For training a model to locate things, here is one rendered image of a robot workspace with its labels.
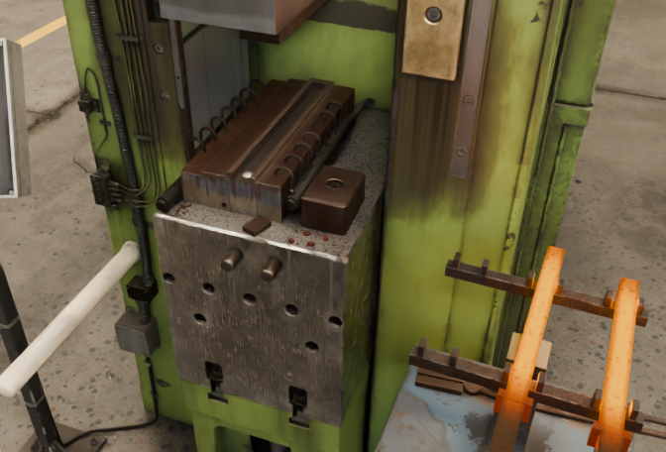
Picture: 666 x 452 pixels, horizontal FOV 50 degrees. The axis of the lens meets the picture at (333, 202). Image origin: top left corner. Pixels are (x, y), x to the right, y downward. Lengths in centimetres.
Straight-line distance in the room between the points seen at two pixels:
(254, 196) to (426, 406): 48
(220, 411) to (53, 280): 121
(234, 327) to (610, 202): 209
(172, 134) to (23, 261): 144
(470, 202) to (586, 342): 124
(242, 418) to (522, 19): 102
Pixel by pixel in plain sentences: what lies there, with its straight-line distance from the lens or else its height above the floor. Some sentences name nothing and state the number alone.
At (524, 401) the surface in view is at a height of 96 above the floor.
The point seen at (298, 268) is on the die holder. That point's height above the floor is 87.
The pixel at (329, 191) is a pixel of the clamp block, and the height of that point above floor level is 98.
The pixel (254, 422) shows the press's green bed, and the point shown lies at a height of 39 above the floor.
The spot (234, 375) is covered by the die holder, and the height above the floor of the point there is 54.
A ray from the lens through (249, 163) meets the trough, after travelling 133.
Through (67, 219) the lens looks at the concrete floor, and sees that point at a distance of 300.
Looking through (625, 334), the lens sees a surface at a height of 95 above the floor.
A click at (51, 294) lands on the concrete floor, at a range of 266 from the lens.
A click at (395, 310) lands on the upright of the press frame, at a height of 64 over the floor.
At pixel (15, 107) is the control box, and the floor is 109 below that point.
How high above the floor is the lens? 169
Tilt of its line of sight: 35 degrees down
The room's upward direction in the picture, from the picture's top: 1 degrees clockwise
